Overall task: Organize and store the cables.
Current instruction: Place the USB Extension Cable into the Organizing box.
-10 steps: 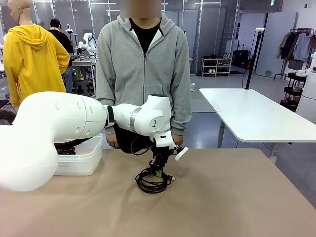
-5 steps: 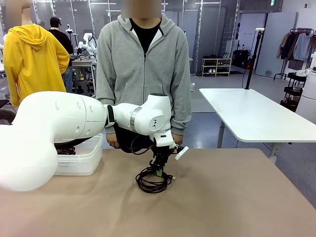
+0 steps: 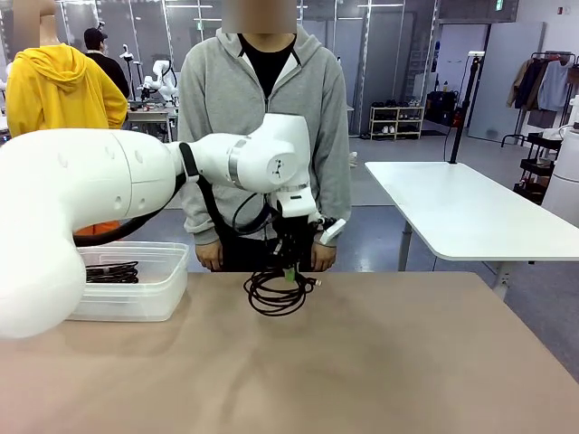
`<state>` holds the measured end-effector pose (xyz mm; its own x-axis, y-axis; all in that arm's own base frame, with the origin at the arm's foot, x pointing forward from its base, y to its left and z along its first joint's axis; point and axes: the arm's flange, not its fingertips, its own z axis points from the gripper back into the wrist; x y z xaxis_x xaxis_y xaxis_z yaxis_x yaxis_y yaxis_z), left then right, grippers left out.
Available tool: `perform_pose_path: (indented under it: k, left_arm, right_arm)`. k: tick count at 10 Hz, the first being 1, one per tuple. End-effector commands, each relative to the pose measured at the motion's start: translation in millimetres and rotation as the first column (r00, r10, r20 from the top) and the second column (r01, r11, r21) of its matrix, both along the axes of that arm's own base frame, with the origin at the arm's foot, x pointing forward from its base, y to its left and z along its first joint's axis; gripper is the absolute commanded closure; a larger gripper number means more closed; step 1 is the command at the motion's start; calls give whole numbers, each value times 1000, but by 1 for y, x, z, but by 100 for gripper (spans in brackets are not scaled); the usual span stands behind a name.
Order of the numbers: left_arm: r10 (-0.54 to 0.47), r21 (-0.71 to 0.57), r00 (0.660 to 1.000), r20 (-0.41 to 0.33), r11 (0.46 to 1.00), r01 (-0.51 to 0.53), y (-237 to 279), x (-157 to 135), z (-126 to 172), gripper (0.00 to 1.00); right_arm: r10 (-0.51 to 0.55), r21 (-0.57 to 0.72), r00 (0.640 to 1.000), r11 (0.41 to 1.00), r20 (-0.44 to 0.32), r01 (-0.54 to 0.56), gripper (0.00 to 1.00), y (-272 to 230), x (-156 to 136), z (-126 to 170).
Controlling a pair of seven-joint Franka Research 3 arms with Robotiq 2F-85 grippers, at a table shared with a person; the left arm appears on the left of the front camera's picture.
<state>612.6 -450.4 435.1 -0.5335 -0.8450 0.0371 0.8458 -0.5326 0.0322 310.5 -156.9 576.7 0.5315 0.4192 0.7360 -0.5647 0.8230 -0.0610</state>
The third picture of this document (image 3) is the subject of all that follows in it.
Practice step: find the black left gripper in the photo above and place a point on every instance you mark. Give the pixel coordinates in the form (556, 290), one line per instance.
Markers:
(294, 239)

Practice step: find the person's left forearm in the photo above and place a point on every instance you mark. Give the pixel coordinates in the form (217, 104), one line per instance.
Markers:
(337, 199)

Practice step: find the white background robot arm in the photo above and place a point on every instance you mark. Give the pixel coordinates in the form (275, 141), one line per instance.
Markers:
(163, 81)

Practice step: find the person's right forearm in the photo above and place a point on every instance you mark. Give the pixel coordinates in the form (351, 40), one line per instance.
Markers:
(199, 221)

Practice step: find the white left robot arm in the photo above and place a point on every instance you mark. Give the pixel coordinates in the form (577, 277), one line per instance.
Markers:
(90, 190)

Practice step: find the person's left hand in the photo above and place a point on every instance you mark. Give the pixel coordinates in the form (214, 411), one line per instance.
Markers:
(325, 258)

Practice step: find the person's right hand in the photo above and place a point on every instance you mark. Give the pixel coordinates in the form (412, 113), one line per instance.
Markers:
(209, 257)

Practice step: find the person's black trousers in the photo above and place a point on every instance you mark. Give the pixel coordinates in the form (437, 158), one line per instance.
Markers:
(240, 253)

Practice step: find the clear plastic storage container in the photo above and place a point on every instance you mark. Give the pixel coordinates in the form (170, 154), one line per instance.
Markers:
(149, 298)

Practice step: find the wooden shoe rack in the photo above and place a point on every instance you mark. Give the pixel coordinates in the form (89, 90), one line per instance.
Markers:
(398, 122)

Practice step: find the white side table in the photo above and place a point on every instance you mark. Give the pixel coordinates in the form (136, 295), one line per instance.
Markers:
(475, 212)

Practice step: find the grey zip hoodie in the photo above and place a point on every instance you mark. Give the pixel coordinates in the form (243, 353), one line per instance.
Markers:
(217, 90)

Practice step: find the mannequin orange trousers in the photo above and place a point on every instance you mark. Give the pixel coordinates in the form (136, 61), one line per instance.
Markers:
(97, 227)

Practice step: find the background workbench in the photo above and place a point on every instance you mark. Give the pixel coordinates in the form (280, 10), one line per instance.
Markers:
(151, 116)

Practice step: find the black pole with white top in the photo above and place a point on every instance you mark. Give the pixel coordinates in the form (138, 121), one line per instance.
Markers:
(463, 104)

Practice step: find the black utility cart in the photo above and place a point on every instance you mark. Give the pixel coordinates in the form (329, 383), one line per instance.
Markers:
(536, 172)

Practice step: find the background person in black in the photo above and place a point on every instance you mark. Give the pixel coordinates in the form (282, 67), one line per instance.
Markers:
(111, 63)

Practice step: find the white rounded machine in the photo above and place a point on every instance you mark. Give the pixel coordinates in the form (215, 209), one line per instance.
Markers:
(565, 176)

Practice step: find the mannequin yellow hoodie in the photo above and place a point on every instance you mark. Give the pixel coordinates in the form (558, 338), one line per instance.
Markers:
(63, 90)

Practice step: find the clothes rack with garments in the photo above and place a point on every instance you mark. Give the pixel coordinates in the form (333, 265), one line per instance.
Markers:
(543, 86)

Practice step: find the beige mannequin neck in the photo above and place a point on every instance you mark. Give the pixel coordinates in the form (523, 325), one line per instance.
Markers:
(49, 22)

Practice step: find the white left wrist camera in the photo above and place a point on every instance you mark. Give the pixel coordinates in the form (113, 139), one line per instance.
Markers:
(334, 230)

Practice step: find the black bags by wall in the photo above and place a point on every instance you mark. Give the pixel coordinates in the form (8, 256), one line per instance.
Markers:
(443, 108)

